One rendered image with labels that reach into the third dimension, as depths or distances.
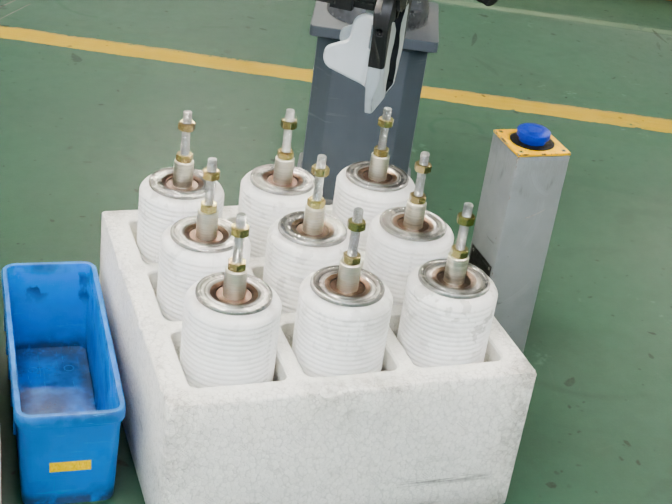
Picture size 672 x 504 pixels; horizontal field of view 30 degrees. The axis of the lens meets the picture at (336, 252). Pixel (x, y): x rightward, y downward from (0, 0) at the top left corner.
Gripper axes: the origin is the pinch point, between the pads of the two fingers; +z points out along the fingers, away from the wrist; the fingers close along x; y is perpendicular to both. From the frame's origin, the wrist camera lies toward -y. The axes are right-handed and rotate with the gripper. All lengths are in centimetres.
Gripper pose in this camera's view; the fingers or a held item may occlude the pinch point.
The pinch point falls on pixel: (383, 93)
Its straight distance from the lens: 117.1
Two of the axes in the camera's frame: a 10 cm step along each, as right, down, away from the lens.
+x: -2.6, 4.5, -8.6
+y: -9.6, -2.3, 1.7
